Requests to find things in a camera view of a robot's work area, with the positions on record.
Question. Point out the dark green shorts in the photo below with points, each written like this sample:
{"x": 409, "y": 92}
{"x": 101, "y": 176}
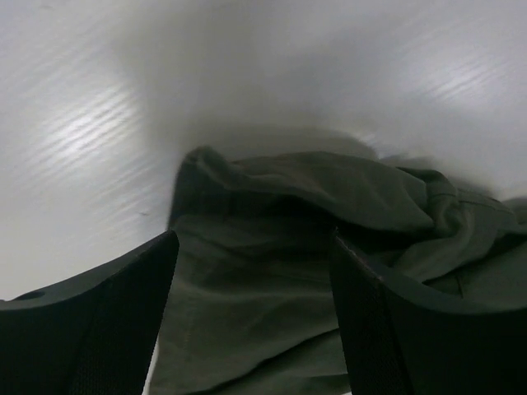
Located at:
{"x": 250, "y": 309}

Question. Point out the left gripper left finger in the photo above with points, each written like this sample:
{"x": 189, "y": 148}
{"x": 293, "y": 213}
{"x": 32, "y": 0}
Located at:
{"x": 94, "y": 333}

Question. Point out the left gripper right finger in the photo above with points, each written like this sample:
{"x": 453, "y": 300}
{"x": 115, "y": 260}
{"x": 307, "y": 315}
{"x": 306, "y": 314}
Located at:
{"x": 402, "y": 337}

